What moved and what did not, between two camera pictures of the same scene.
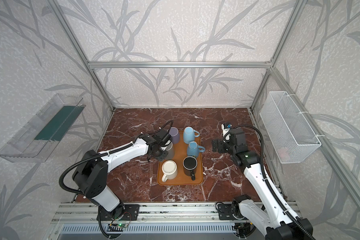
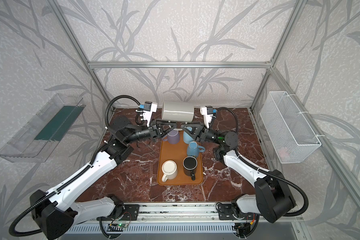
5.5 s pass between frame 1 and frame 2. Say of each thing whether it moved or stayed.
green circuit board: stayed
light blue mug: stayed
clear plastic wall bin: stayed
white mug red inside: stayed
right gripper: moved
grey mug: moved
